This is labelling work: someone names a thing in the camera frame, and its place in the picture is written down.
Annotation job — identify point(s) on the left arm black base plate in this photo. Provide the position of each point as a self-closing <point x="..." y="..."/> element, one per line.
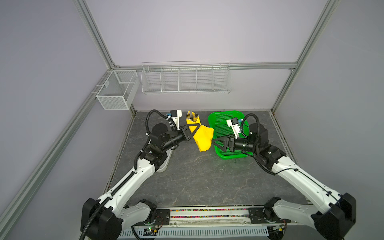
<point x="159" y="217"/>

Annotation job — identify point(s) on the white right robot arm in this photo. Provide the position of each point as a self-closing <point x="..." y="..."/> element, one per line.
<point x="330" y="213"/>

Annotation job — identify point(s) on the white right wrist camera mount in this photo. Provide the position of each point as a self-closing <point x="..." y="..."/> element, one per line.
<point x="235" y="125"/>

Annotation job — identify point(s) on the white plastic cutlery tray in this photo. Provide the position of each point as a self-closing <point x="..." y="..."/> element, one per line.
<point x="164" y="166"/>

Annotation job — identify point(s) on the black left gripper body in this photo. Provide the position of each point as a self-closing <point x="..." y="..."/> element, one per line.
<point x="183" y="136"/>

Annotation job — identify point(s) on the green plastic perforated basket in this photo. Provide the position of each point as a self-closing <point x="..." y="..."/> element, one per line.
<point x="218" y="121"/>

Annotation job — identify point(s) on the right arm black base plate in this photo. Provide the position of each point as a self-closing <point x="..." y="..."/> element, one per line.
<point x="259" y="215"/>

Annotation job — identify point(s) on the small white mesh basket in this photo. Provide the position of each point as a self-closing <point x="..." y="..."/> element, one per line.
<point x="118" y="90"/>

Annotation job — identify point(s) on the yellow paper napkin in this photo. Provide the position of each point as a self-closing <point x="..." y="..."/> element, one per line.
<point x="203" y="137"/>

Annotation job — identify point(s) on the aluminium enclosure frame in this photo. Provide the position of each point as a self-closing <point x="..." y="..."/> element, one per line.
<point x="23" y="198"/>

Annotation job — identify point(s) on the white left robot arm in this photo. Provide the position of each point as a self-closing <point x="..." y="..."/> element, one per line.
<point x="106" y="217"/>

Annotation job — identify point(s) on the white slotted cable duct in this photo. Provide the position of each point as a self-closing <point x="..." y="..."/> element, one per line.
<point x="204" y="232"/>

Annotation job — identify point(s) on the long white wire rack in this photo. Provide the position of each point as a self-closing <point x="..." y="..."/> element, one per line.
<point x="186" y="77"/>

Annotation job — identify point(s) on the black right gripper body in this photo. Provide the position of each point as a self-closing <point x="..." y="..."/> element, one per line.
<point x="241" y="145"/>

